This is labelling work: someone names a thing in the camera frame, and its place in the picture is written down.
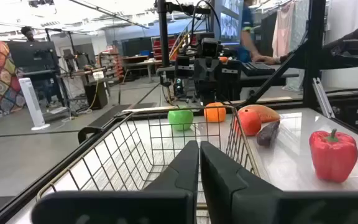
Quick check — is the black cabinet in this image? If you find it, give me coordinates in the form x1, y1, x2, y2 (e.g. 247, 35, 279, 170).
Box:
84, 81, 108, 110

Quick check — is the person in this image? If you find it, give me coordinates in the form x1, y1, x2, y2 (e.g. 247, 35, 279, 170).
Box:
252, 0, 358, 78
237, 0, 272, 63
20, 26, 39, 43

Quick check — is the green apple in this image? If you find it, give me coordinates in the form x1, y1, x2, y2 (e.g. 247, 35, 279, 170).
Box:
167, 105, 195, 132

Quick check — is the red bell pepper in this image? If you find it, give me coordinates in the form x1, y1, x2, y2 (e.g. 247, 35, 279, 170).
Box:
308, 128, 358, 184

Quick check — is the dark desk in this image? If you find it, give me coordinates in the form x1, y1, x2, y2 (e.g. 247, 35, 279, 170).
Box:
157, 63, 301, 88

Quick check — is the red tomato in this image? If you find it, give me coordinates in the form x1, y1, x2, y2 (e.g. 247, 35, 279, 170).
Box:
233, 108, 262, 137

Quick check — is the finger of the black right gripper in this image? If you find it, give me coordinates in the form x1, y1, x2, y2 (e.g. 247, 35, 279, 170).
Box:
208, 61, 222, 94
195, 61, 209, 94

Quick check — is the dark purple eggplant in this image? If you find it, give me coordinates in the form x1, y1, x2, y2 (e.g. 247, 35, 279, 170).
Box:
255, 119, 282, 148

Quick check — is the silver metal bar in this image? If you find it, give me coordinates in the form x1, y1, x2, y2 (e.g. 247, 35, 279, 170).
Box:
311, 77, 336, 119

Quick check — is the colourful patchwork quilt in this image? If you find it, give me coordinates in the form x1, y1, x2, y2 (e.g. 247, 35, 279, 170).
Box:
0, 40, 27, 115

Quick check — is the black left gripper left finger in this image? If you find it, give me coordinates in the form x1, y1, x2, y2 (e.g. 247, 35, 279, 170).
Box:
30, 139, 200, 224

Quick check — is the pink hanging garment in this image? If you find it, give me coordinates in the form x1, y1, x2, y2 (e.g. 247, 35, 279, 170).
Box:
271, 1, 296, 58

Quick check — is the white tower fan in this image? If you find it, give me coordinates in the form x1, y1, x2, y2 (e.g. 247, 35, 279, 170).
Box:
18, 77, 51, 131

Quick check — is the red shelf unit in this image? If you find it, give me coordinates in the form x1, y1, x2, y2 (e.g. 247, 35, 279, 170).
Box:
150, 34, 198, 62

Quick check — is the black vertical pole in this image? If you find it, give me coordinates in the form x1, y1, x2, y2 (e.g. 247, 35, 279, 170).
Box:
155, 0, 213, 94

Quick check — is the black keyboard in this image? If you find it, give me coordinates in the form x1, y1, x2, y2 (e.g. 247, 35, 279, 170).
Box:
241, 61, 276, 77

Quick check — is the orange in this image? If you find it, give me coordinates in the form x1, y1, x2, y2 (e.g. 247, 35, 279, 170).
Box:
203, 101, 227, 123

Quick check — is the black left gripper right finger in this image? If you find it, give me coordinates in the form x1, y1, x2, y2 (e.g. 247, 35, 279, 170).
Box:
200, 140, 358, 224

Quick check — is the watermelon slice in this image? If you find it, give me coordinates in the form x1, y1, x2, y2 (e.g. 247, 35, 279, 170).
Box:
239, 104, 282, 124

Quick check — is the wall display screen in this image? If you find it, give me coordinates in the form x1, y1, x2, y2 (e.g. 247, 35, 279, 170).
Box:
219, 0, 241, 44

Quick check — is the black monitor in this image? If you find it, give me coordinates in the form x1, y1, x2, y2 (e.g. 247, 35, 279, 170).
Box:
7, 40, 59, 77

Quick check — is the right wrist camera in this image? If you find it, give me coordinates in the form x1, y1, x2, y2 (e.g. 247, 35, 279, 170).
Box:
201, 37, 219, 59

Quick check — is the wire basket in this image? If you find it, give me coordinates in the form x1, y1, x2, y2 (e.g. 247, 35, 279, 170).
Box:
35, 105, 260, 224

